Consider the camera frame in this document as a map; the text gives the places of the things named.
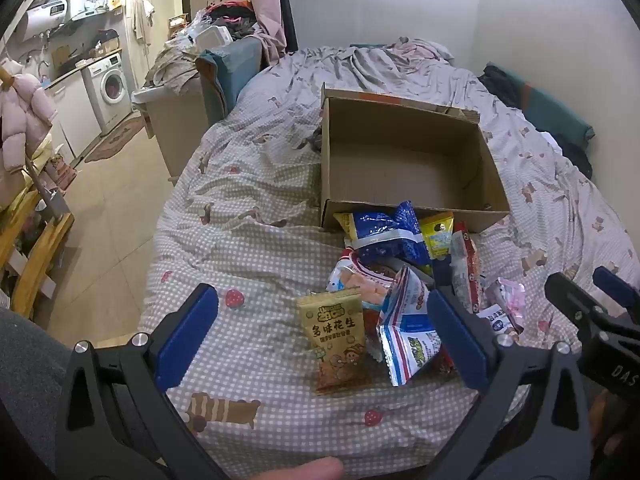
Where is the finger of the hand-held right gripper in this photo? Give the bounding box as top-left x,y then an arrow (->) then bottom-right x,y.
593,266 -> 640,311
544,272 -> 608,323

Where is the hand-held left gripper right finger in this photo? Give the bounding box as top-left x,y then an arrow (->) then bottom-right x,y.
426,287 -> 593,480

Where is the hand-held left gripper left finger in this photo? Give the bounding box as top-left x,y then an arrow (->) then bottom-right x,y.
54,283 -> 226,480

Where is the white snack packet blue label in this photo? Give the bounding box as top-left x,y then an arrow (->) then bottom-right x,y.
475,304 -> 523,346

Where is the blue white foil snack packet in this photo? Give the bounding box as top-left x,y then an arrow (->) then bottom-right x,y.
377,265 -> 458,387

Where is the pink snack packet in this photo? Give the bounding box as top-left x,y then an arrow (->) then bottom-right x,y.
484,277 -> 527,333

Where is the red snack packet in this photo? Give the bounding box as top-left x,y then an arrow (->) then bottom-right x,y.
450,222 -> 483,313

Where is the small yellow snack packet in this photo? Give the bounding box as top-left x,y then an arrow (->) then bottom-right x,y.
419,211 -> 455,261

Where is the clear packet of orange snacks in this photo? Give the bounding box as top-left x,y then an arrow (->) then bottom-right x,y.
327,249 -> 401,311

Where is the yellow peanut snack packet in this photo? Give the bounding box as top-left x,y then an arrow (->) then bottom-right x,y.
296,287 -> 373,395

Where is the dark blue snack bag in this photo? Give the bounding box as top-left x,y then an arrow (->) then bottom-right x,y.
333,201 -> 434,275

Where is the brown cardboard box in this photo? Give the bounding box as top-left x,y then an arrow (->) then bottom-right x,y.
319,82 -> 512,235

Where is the checked printed bedsheet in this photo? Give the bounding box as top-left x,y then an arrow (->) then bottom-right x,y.
137,37 -> 640,480

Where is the person's grey trouser leg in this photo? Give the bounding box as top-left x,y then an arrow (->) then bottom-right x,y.
0,307 -> 73,480

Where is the yellow wooden chair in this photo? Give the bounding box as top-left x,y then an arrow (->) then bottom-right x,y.
0,160 -> 76,321

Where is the teal cloth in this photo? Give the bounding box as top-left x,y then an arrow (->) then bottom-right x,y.
520,80 -> 596,151

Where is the brown floor mat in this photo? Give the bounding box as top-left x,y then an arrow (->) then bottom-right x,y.
84,117 -> 149,164

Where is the white kitchen cabinet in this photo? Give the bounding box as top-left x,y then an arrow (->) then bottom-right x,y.
45,70 -> 104,161

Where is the white washing machine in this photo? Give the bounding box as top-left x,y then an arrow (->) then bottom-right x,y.
81,52 -> 134,134

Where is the teal blanket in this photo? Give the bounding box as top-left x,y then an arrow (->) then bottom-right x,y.
195,37 -> 264,122

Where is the pile of clothes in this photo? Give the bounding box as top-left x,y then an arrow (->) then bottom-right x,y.
146,2 -> 261,97

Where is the pink padded jacket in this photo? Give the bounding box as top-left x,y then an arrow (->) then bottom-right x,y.
0,72 -> 59,211

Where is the pink crumpled blanket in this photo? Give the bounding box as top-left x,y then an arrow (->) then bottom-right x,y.
345,36 -> 457,67

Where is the white plastic container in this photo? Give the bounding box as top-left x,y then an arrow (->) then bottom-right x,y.
197,25 -> 234,54

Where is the white hanging towel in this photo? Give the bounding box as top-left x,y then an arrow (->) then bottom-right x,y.
131,0 -> 156,42

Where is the pink hanging cloth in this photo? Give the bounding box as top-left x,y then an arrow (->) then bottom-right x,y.
249,0 -> 289,61

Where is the white water heater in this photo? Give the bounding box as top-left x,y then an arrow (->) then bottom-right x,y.
20,0 -> 89,36

